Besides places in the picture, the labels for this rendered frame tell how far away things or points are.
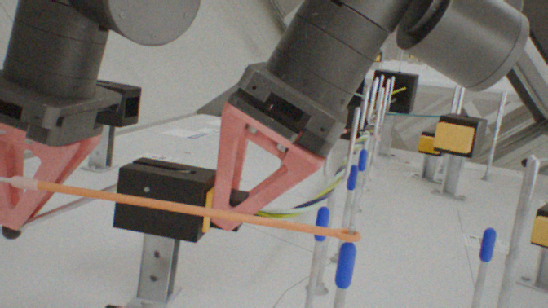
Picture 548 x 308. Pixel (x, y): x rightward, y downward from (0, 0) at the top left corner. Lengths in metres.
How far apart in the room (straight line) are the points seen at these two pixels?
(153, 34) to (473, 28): 0.19
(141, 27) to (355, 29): 0.12
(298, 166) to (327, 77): 0.05
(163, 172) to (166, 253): 0.05
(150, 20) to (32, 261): 0.22
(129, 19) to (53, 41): 0.08
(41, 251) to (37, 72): 0.16
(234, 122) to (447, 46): 0.14
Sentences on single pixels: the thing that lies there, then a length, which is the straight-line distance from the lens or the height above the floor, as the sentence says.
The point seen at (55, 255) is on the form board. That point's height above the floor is 1.01.
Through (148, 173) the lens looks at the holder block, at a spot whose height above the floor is 1.13.
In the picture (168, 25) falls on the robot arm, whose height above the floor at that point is 1.21.
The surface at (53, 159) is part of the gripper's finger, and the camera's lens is 0.46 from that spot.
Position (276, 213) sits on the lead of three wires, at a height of 1.18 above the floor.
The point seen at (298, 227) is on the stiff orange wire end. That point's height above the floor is 1.23.
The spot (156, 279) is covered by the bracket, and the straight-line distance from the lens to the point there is 0.49.
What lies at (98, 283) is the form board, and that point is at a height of 1.05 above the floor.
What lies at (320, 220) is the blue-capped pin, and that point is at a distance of 0.44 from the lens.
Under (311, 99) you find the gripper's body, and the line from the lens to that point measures 0.41.
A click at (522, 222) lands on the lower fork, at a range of 0.40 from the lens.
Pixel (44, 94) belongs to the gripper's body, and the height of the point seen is 1.11.
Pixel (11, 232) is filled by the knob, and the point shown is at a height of 1.02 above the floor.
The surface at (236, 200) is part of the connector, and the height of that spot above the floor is 1.17.
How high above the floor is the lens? 1.32
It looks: 16 degrees down
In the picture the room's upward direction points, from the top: 58 degrees clockwise
